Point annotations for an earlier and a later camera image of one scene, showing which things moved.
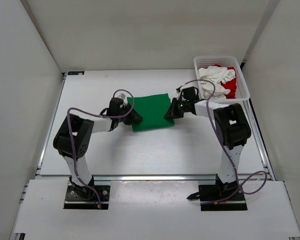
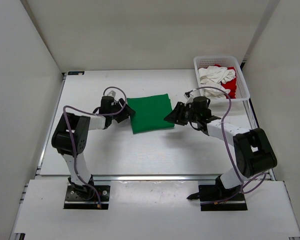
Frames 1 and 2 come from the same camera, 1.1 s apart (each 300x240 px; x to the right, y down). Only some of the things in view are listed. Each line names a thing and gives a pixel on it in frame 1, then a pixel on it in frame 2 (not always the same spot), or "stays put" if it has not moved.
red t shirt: [230, 85] stays put
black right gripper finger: [172, 108] → [179, 112]
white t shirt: [219, 75] stays put
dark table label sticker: [75, 72] stays put
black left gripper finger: [136, 118] → [128, 110]
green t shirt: [152, 109] stays put
